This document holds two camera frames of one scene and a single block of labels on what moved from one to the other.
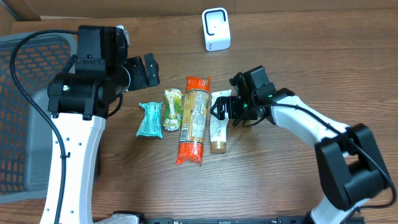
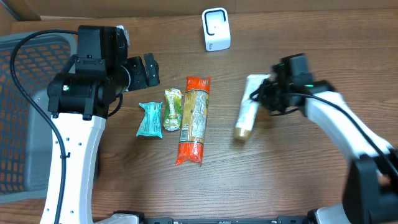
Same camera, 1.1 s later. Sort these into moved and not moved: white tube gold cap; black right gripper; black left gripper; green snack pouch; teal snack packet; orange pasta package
Moved: white tube gold cap; black right gripper
Not moved: green snack pouch; black left gripper; teal snack packet; orange pasta package
